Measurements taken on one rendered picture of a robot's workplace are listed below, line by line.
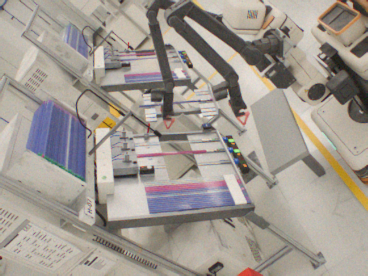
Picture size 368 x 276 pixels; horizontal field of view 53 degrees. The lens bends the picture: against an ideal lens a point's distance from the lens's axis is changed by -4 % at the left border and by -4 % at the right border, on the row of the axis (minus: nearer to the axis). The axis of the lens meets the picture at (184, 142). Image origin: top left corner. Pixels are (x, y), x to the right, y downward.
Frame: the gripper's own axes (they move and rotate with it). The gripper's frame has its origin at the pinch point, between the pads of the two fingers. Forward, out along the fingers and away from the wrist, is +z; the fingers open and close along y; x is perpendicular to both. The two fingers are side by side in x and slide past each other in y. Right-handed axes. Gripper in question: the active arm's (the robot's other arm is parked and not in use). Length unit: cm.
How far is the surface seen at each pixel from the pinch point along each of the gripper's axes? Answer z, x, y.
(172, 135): 13.9, 5.5, -7.7
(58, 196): 6, -58, 51
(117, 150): 8.1, -28.6, 13.1
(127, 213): 14, -26, 56
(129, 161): 7.7, -22.9, 24.0
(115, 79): 17, -26, -96
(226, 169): 13.4, 29.9, 28.0
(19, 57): 68, -139, -271
